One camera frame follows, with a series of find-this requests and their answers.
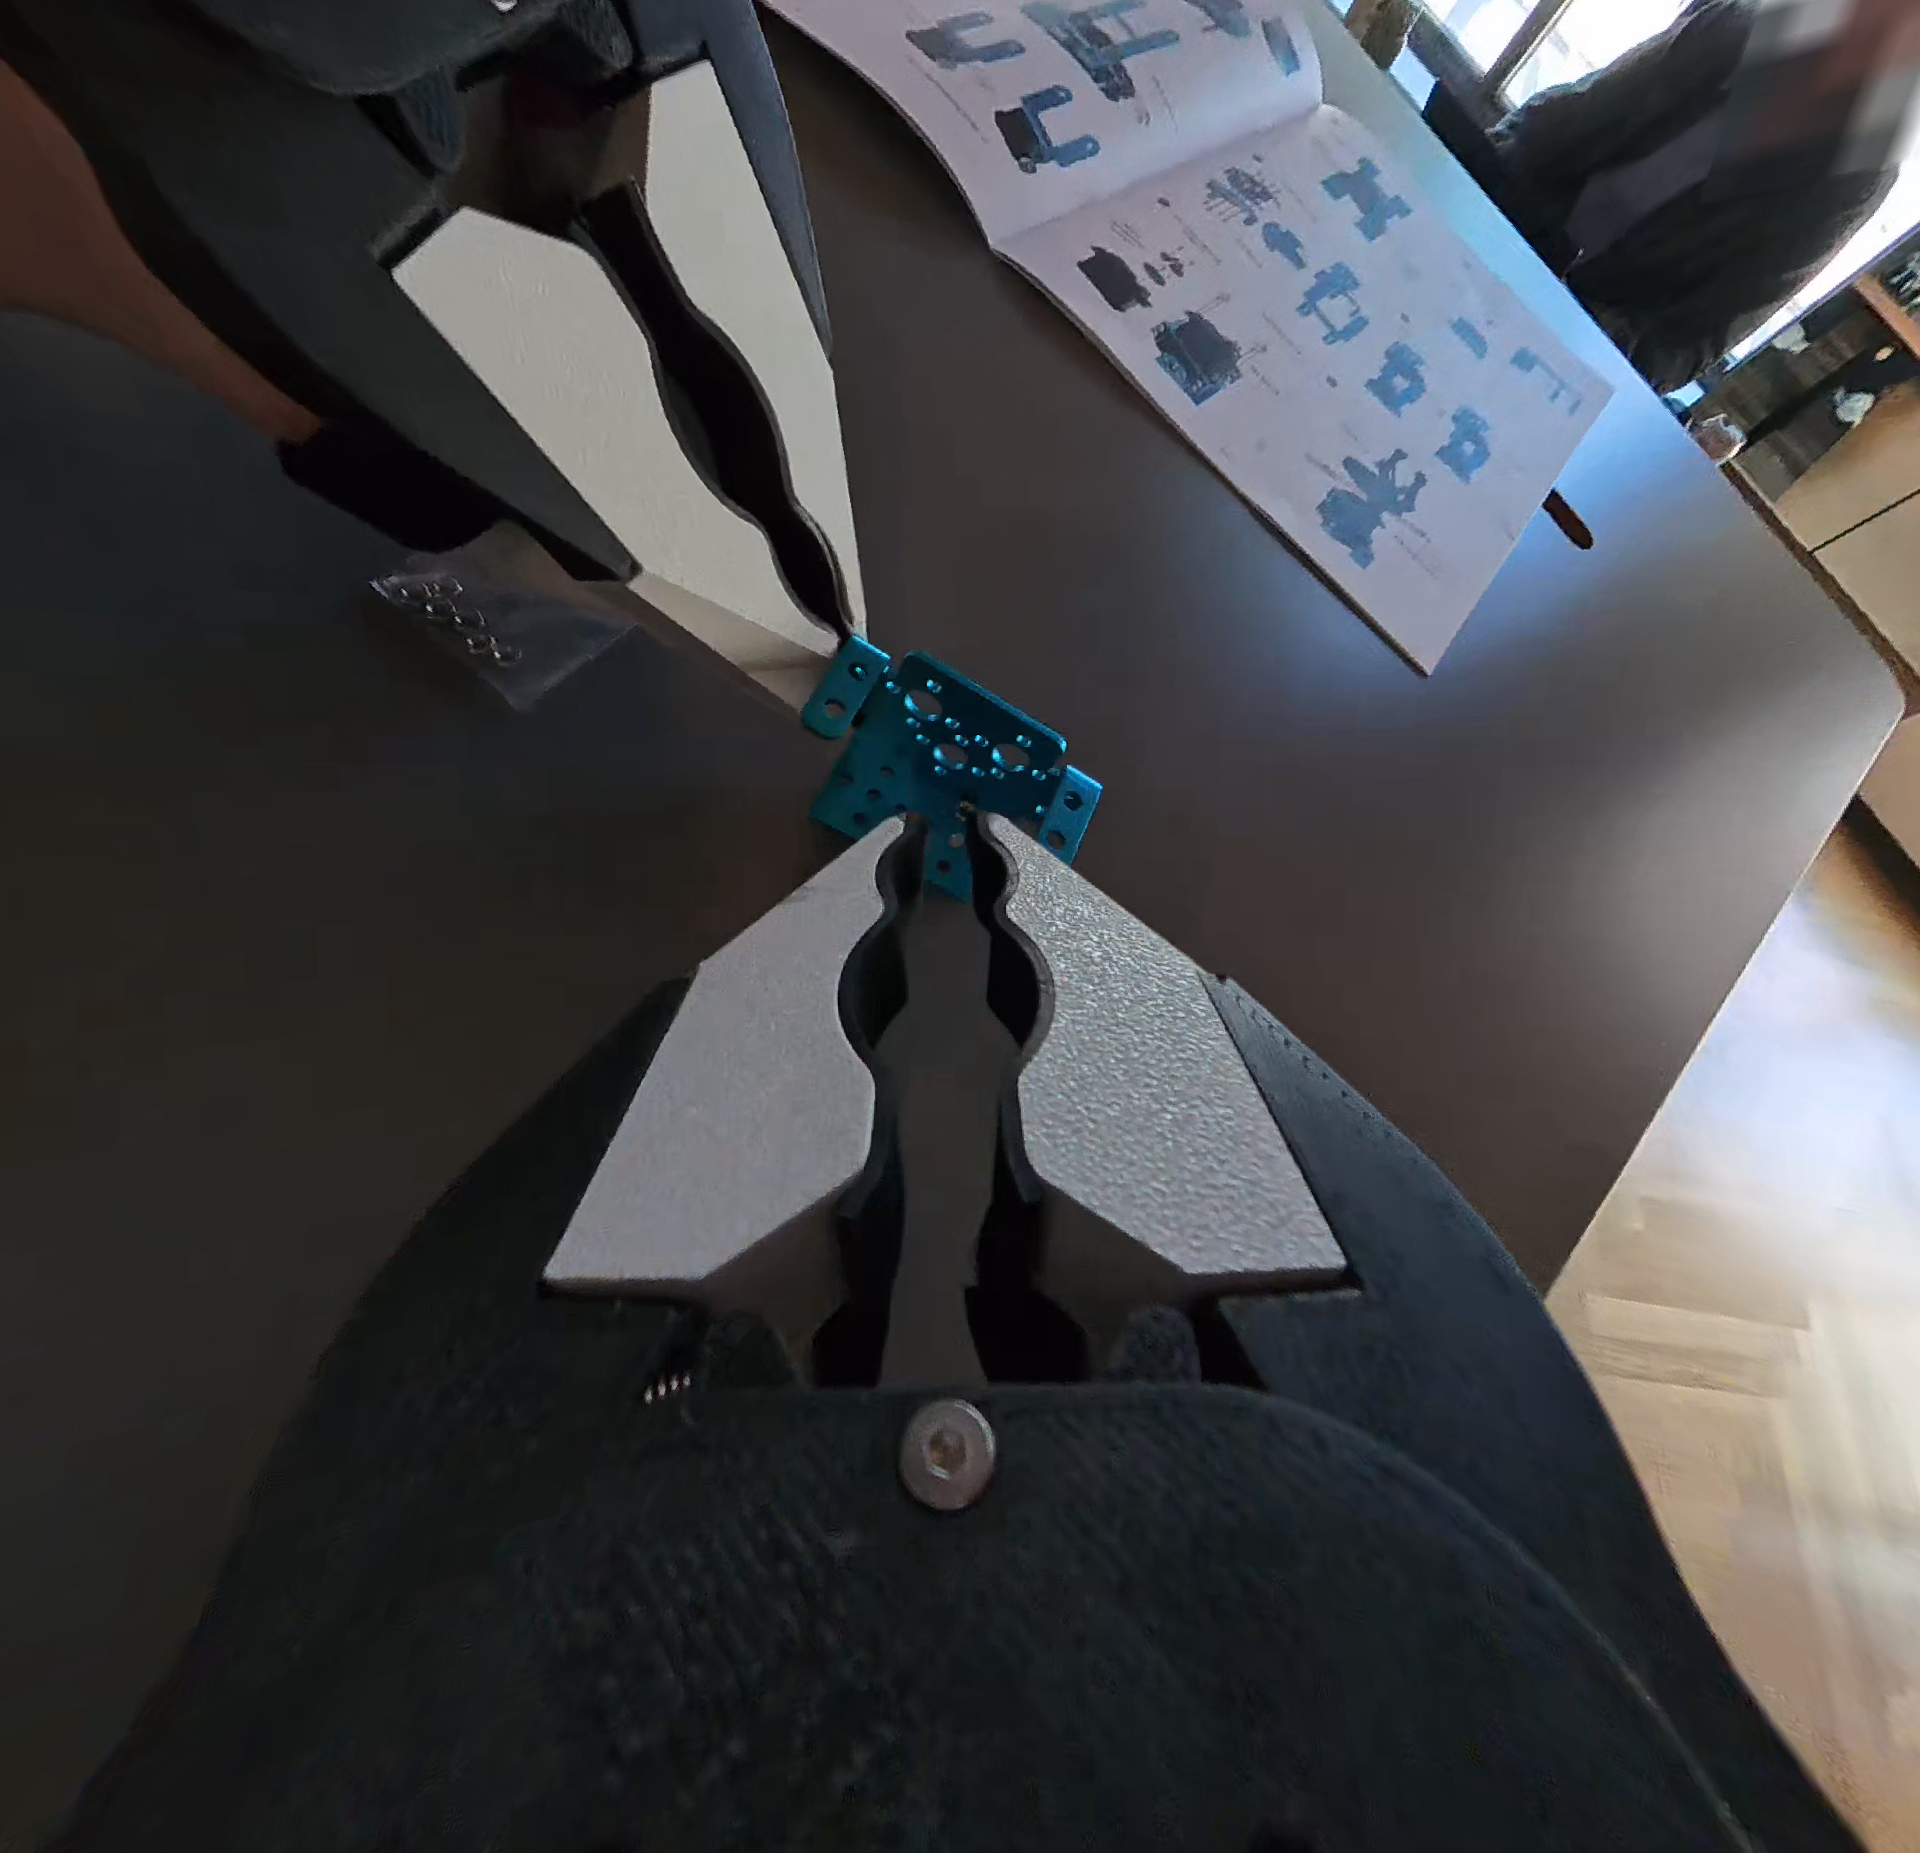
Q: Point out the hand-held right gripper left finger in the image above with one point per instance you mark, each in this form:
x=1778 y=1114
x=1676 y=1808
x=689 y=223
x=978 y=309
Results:
x=736 y=1120

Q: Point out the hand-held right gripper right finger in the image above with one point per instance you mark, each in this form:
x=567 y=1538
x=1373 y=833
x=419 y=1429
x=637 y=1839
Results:
x=1154 y=1120

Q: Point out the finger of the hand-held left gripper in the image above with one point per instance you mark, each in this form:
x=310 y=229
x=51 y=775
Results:
x=764 y=307
x=555 y=383

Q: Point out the blue metal bracket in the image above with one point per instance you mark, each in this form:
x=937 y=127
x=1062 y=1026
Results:
x=855 y=805

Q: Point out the small clear bag of hardware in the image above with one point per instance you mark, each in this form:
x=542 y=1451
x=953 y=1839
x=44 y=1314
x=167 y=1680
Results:
x=465 y=631

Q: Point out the illustrated instruction booklet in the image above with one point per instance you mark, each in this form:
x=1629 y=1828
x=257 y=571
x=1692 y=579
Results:
x=1440 y=595

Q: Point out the small beige figurine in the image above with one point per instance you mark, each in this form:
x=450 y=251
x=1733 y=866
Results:
x=1381 y=8

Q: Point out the small brown tab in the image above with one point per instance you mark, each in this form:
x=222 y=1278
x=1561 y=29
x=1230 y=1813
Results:
x=1569 y=522

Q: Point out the wooden cabinet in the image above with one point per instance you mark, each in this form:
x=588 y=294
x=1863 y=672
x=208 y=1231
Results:
x=1861 y=519

